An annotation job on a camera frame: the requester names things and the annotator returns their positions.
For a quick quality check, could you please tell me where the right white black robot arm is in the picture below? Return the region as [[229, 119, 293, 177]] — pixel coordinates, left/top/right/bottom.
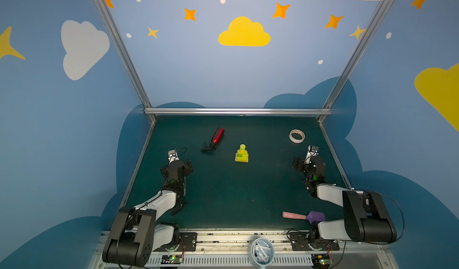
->
[[292, 155, 398, 250]]

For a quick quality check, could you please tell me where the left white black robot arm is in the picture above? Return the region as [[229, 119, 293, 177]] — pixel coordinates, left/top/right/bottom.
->
[[102, 158, 193, 269]]

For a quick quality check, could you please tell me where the silver metal bottle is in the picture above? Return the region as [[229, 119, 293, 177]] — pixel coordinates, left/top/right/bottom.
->
[[170, 189, 188, 216]]

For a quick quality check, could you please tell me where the white tape roll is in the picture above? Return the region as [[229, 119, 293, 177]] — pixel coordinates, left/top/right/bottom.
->
[[289, 129, 306, 143]]

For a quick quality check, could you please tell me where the red metal bottle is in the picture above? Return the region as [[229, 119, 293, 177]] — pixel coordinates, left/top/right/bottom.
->
[[201, 127, 225, 153]]

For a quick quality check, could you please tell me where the pink purple brush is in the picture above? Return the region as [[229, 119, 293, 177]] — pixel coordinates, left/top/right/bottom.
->
[[282, 211, 326, 224]]

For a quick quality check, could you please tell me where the left green circuit board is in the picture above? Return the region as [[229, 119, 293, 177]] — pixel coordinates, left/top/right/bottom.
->
[[161, 255, 184, 265]]

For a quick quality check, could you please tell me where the green circuit board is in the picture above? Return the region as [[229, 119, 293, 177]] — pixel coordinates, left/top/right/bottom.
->
[[311, 255, 333, 269], [161, 255, 184, 265]]

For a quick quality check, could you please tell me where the round bowl with white pieces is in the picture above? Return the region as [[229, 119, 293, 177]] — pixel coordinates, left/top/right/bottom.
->
[[248, 237, 275, 269]]

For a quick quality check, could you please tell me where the right green circuit board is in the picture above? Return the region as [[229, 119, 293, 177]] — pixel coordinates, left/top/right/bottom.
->
[[311, 255, 333, 269]]

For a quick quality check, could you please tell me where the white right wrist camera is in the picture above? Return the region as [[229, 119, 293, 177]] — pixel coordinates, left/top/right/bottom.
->
[[305, 145, 319, 164]]

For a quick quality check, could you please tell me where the aluminium frame rear bar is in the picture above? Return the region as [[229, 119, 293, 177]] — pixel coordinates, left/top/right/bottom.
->
[[144, 107, 332, 116]]

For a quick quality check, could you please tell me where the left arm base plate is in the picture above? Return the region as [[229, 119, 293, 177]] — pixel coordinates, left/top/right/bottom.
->
[[154, 232, 197, 252]]

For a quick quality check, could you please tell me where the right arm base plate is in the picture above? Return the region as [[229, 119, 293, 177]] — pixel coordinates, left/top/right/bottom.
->
[[286, 231, 340, 251]]

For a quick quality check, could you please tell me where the aluminium front rail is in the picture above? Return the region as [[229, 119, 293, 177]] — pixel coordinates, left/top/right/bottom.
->
[[87, 228, 399, 269]]

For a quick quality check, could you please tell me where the aluminium frame left post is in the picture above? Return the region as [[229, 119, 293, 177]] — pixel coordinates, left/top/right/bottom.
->
[[93, 0, 151, 110]]

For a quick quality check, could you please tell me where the aluminium frame post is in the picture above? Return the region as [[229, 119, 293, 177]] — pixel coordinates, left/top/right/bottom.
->
[[317, 0, 395, 124], [93, 0, 151, 110]]

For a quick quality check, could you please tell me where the aluminium frame right post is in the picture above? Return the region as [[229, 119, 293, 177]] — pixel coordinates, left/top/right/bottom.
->
[[317, 0, 395, 124]]

